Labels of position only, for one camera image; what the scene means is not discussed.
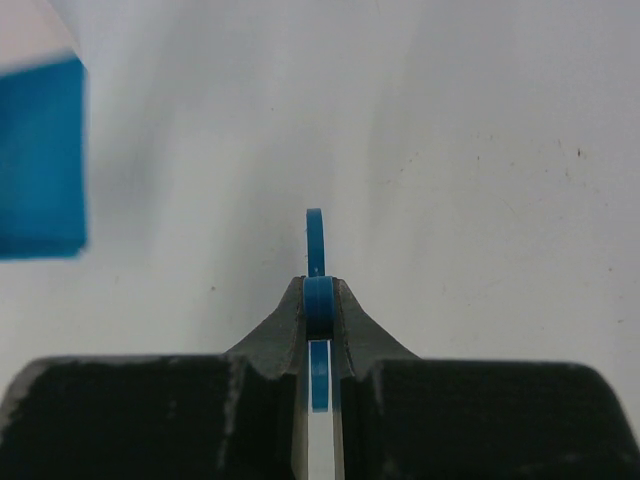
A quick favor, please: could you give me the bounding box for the blue hand brush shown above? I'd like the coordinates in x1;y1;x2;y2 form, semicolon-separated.
303;208;335;413

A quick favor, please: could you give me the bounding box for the blue plastic dustpan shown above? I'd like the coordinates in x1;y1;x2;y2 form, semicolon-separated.
1;57;88;260

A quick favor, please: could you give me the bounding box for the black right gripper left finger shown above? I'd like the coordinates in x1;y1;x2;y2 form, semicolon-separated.
1;277;306;479

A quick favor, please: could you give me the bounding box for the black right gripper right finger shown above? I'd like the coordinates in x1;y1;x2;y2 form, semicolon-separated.
333;279;639;479

